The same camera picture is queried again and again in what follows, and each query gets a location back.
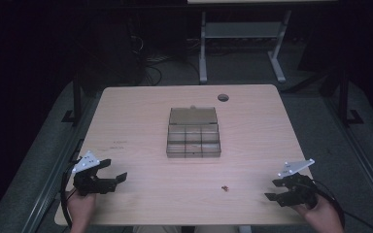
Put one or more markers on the person's left hand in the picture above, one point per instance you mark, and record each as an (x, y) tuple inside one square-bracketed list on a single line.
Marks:
[(81, 207)]

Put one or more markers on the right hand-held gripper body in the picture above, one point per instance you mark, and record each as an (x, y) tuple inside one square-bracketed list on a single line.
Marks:
[(299, 192)]

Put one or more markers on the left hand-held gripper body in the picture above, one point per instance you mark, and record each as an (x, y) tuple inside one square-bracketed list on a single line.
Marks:
[(89, 186)]

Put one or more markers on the person's right hand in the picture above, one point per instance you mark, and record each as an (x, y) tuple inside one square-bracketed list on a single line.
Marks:
[(322, 213)]

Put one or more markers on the small red item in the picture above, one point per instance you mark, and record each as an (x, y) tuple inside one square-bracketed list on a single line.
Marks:
[(225, 188)]

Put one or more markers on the white metal table frame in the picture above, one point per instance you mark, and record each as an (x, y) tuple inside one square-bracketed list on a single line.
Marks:
[(243, 30)]

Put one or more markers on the grey metal floor rail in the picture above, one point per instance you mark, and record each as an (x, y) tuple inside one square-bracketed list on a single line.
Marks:
[(361, 155), (50, 178)]

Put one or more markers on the black metal stand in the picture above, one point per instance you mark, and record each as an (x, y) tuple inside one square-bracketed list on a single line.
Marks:
[(344, 97), (76, 97)]

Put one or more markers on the clear plastic compartment box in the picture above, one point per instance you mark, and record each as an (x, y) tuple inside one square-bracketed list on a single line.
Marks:
[(193, 132)]

